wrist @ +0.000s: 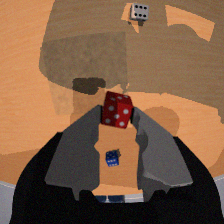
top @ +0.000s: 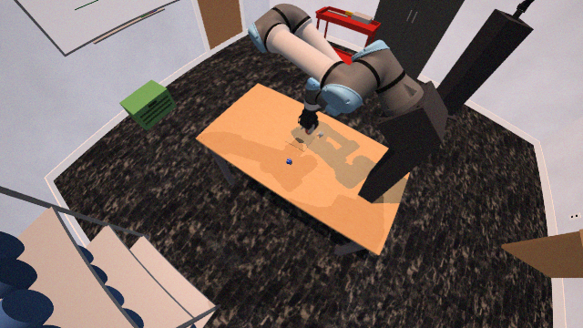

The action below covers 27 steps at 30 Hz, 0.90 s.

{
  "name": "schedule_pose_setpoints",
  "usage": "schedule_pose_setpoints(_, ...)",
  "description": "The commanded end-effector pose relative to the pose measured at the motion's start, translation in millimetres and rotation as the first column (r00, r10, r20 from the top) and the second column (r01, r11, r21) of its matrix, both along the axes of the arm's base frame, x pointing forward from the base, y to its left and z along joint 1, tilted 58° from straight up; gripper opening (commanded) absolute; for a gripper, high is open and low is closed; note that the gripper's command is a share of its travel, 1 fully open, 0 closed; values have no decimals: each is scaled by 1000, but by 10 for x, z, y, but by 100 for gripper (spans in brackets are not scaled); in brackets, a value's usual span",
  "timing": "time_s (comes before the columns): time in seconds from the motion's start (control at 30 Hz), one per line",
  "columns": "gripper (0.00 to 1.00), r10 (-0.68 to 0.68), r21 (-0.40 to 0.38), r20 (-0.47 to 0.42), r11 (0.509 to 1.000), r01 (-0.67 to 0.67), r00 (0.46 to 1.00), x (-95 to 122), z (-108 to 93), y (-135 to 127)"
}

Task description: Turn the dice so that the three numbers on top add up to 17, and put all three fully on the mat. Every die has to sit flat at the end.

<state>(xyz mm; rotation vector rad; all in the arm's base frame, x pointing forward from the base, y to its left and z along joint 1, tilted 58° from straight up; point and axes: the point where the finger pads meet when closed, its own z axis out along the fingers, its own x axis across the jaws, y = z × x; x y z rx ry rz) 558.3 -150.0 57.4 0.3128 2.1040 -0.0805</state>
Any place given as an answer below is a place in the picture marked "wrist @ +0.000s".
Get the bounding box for grey die with black pips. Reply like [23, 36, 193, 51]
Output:
[129, 3, 149, 22]

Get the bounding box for dark blue die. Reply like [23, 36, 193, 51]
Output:
[105, 151, 119, 167]

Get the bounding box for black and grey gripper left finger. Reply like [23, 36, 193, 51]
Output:
[9, 104, 102, 224]

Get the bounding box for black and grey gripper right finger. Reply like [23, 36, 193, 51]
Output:
[130, 106, 224, 224]

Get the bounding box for red die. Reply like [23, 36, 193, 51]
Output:
[101, 91, 134, 129]

